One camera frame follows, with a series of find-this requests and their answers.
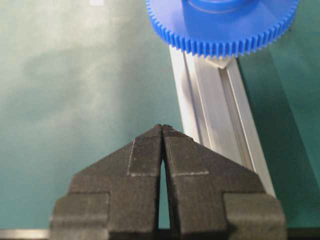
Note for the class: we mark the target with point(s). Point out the large blue plastic gear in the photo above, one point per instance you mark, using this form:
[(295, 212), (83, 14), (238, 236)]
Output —
[(220, 28)]

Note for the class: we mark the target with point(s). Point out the silver aluminium extrusion rail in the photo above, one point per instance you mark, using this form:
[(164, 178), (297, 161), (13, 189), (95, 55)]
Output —
[(215, 110)]

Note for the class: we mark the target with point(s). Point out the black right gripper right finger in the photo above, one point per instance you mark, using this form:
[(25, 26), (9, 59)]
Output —
[(211, 197)]

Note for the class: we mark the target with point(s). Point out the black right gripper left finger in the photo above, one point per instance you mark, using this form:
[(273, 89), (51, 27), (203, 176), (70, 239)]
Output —
[(116, 198)]

